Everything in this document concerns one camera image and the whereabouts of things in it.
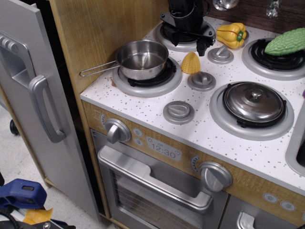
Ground grey stovetop knob rear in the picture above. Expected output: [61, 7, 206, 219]
[207, 45, 234, 64]

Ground grey lower right door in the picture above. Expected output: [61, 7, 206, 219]
[219, 196, 298, 229]

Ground back left stove burner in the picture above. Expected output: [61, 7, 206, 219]
[153, 23, 197, 52]

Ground grey oven door handle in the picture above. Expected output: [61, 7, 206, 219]
[98, 146, 213, 214]

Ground clear faucet handle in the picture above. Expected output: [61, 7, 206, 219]
[266, 0, 281, 18]

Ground grey oven dial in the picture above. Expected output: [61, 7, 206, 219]
[105, 118, 132, 144]
[199, 161, 233, 192]

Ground right grey oven dial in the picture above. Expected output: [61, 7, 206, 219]
[199, 161, 233, 192]

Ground stove burner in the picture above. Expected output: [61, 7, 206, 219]
[153, 23, 197, 52]
[242, 38, 305, 81]
[209, 82, 294, 141]
[112, 57, 182, 98]

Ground grey sink basin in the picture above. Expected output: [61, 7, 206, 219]
[285, 102, 305, 177]

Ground chrome faucet knob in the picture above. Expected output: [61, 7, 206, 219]
[213, 0, 239, 11]

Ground back right stove burner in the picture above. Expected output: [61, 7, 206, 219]
[242, 38, 305, 81]

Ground grey stovetop knob front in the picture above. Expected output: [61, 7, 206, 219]
[163, 101, 195, 125]

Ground yellow toy corn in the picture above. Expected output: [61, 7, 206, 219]
[181, 52, 201, 74]

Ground grey oven door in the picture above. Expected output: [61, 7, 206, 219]
[91, 130, 228, 229]

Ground yellow tape piece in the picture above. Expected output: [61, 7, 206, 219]
[23, 208, 53, 225]

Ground grey toy fridge door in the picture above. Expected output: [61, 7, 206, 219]
[0, 0, 100, 220]

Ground oven clock display panel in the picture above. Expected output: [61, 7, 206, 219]
[146, 136, 183, 162]

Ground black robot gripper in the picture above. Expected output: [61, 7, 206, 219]
[160, 0, 215, 56]

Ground left grey oven dial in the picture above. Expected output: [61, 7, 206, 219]
[105, 118, 132, 144]

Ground grey fridge door handle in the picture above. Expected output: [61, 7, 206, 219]
[28, 74, 71, 144]

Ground blue clamp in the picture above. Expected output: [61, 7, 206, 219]
[0, 178, 47, 209]

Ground steel pot lid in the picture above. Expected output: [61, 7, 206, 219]
[223, 82, 286, 123]

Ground yellow toy bell pepper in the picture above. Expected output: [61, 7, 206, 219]
[216, 22, 247, 49]

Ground black caster wheel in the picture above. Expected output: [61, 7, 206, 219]
[10, 119, 20, 135]

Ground front right stove burner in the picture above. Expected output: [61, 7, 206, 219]
[209, 82, 294, 141]

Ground grey stovetop knob middle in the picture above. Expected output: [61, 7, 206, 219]
[187, 72, 216, 92]

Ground small steel saucepan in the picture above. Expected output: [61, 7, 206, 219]
[79, 40, 169, 80]

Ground green toy bitter gourd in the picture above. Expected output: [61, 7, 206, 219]
[264, 27, 305, 56]

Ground front left stove burner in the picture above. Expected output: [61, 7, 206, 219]
[112, 57, 182, 98]

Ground grey stovetop knob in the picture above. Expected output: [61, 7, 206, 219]
[187, 72, 216, 92]
[163, 101, 195, 125]
[207, 45, 234, 64]

